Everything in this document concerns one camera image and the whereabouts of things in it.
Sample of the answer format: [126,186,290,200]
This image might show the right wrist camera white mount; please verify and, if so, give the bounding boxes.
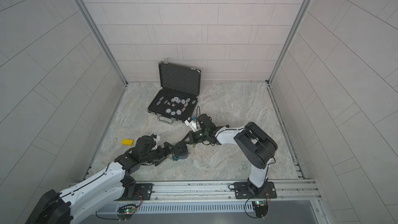
[184,117,199,132]

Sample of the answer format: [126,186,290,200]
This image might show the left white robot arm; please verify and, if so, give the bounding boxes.
[26,134,174,224]

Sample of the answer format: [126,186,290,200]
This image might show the left circuit board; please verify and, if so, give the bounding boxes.
[118,204,137,215]

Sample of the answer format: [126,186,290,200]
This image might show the yellow block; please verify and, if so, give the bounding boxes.
[122,139,134,146]

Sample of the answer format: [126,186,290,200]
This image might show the circuit board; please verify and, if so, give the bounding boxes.
[252,201,269,219]
[118,204,137,215]

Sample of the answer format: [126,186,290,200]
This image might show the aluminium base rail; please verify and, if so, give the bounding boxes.
[62,178,321,206]

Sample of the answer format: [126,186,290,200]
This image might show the right circuit board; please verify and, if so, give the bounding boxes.
[252,201,269,219]

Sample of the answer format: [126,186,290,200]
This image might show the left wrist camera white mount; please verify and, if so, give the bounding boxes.
[150,134,160,147]

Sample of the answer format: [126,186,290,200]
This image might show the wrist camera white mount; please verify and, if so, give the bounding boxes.
[150,134,160,147]
[184,117,199,132]

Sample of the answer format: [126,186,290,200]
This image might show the open black poker chip case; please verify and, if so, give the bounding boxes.
[147,62,202,123]

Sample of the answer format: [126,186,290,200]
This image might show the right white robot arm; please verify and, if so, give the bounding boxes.
[183,114,278,199]

